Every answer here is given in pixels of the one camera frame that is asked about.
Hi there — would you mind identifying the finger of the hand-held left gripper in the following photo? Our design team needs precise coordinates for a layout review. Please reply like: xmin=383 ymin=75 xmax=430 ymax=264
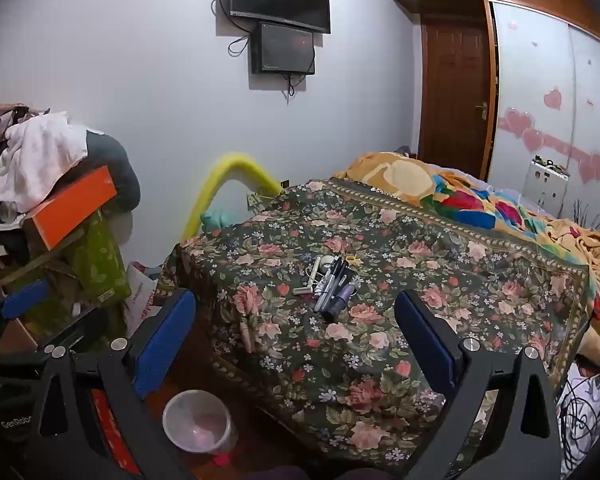
xmin=42 ymin=308 xmax=112 ymax=354
xmin=0 ymin=280 xmax=51 ymax=334

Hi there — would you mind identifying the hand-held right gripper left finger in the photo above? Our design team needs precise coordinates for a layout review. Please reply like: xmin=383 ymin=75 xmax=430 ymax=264
xmin=25 ymin=287 xmax=201 ymax=480

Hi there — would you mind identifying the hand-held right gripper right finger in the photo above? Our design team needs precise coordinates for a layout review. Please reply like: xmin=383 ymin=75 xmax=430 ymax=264
xmin=394 ymin=289 xmax=564 ymax=480

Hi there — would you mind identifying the translucent plastic waste bin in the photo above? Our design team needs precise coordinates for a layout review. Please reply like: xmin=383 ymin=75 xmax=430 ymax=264
xmin=162 ymin=389 xmax=239 ymax=457

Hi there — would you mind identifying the white earphones cable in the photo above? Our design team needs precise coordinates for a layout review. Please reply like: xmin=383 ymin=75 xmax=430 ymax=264
xmin=304 ymin=261 xmax=332 ymax=287

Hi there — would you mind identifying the brown box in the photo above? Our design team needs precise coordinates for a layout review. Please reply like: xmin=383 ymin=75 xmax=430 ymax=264
xmin=0 ymin=317 xmax=40 ymax=357

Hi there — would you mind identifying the white plastic bag red print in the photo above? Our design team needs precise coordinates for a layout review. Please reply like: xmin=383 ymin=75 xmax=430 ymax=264
xmin=124 ymin=261 xmax=162 ymax=339

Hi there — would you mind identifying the green leaf-patterned cloth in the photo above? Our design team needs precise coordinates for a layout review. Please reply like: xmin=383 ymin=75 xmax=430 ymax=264
xmin=62 ymin=210 xmax=133 ymax=309

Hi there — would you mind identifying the dark floral blanket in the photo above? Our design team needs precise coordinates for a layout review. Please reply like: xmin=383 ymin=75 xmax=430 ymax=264
xmin=160 ymin=177 xmax=594 ymax=472

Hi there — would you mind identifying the orange box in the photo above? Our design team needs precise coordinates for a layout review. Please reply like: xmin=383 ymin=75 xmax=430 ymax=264
xmin=24 ymin=166 xmax=119 ymax=251

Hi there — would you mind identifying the red packaging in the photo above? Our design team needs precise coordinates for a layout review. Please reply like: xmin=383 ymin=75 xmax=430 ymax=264
xmin=91 ymin=389 xmax=128 ymax=467

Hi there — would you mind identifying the black marker pen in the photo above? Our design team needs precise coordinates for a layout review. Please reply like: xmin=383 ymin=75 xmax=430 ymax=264
xmin=313 ymin=257 xmax=342 ymax=313
xmin=331 ymin=260 xmax=356 ymax=287
xmin=325 ymin=255 xmax=349 ymax=292

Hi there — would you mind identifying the teal cloth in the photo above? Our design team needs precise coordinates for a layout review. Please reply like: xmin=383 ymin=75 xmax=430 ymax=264
xmin=201 ymin=209 xmax=237 ymax=234

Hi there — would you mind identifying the white cloth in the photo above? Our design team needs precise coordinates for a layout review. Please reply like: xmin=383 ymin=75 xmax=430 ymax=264
xmin=0 ymin=112 xmax=89 ymax=214

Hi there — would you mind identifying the orange colourful blanket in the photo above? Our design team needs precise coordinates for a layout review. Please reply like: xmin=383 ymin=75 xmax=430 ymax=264
xmin=332 ymin=152 xmax=600 ymax=361

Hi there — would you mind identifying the yellow foam tube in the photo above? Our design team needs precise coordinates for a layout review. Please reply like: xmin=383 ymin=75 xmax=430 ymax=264
xmin=181 ymin=152 xmax=284 ymax=244

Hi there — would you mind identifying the patterned clothes pile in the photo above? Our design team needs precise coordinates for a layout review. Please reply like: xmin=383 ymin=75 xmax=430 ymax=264
xmin=0 ymin=103 xmax=51 ymax=171

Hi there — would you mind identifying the white electrical box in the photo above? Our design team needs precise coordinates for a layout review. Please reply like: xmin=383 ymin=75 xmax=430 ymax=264
xmin=530 ymin=157 xmax=571 ymax=211

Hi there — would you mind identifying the brown wooden door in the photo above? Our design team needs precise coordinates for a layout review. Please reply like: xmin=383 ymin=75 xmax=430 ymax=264
xmin=419 ymin=14 xmax=496 ymax=182

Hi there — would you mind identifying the wardrobe with pink heart stickers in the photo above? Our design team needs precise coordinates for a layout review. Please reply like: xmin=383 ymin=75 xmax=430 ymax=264
xmin=485 ymin=0 xmax=600 ymax=241

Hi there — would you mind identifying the black box under television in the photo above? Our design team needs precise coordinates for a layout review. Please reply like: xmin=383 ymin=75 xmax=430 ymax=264
xmin=251 ymin=22 xmax=317 ymax=77

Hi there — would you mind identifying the black cable bundle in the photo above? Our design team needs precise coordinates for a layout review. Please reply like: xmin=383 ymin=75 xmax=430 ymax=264
xmin=555 ymin=360 xmax=600 ymax=476

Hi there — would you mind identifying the black monitor cable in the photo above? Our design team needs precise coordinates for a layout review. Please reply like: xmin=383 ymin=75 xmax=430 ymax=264
xmin=282 ymin=73 xmax=307 ymax=99

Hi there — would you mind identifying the black television cable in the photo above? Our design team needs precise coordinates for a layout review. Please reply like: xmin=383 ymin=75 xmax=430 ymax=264
xmin=211 ymin=0 xmax=254 ymax=58

